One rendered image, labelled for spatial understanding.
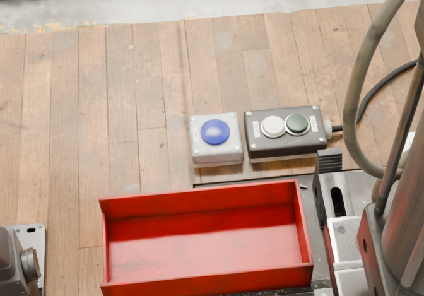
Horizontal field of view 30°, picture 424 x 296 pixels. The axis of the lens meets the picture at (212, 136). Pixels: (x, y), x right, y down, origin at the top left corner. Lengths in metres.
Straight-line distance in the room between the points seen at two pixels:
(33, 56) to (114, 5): 1.32
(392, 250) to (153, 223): 0.51
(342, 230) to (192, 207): 0.31
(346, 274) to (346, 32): 0.60
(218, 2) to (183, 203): 1.56
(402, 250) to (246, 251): 0.47
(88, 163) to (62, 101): 0.12
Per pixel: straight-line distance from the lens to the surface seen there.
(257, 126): 1.07
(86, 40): 1.23
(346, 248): 0.75
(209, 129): 1.06
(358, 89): 0.53
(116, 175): 1.08
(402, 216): 0.54
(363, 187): 1.07
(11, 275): 0.85
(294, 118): 1.07
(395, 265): 0.58
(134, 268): 1.00
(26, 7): 2.59
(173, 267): 1.00
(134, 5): 2.52
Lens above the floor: 1.81
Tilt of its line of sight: 56 degrees down
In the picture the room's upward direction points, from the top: 2 degrees counter-clockwise
